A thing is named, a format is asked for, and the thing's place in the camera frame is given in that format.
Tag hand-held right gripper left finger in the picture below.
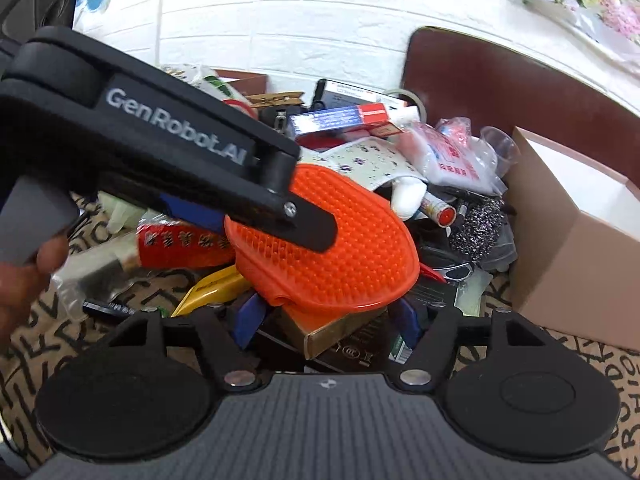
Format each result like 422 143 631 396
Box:
62 291 267 391

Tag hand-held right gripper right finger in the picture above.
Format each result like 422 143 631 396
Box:
387 297 562 389

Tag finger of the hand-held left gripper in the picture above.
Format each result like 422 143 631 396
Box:
99 151 337 254

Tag orange silicone brush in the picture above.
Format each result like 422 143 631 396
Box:
223 162 421 312

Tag person's left hand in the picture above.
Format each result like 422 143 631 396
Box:
0 234 72 347

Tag yellow tube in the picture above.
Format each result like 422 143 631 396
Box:
171 265 252 317

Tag black product box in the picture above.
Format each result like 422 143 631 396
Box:
254 309 452 374

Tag green and white packet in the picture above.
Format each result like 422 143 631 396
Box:
159 64 257 117

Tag black sunglasses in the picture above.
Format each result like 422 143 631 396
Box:
419 244 474 282

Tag gold box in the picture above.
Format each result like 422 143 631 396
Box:
279 305 389 359

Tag floral shoe insole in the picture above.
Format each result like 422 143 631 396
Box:
299 137 427 197

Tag red snack packet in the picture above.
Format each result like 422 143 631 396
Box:
136 219 237 269

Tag green transparent plastic jug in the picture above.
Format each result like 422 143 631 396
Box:
99 191 152 234

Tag blue and red toothpaste box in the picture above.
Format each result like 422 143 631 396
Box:
286 102 394 137

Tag white squeeze tube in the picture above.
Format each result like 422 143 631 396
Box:
389 179 429 222

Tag red capped stick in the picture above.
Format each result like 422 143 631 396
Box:
419 194 458 227

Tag wooden clothespin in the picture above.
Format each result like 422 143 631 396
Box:
247 91 307 109

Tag steel wool scourer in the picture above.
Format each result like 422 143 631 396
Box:
446 197 507 262

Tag black and white box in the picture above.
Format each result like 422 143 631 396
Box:
312 78 409 112

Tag black marker pen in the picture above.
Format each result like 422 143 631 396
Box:
81 299 137 317

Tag clear bag with red print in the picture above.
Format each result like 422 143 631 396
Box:
406 117 502 194

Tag clear plastic bag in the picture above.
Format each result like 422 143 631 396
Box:
49 239 142 322

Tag clear tape roll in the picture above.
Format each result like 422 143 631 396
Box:
382 87 429 122

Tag open brown cardboard box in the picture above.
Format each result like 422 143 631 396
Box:
506 126 640 357

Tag clear plastic cup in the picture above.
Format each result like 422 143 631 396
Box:
479 126 522 172

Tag letter print cloth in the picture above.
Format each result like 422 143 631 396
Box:
0 200 640 480

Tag dark brown chair back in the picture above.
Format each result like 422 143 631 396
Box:
400 26 640 192

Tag floral wall poster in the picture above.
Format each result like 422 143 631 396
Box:
519 0 640 77

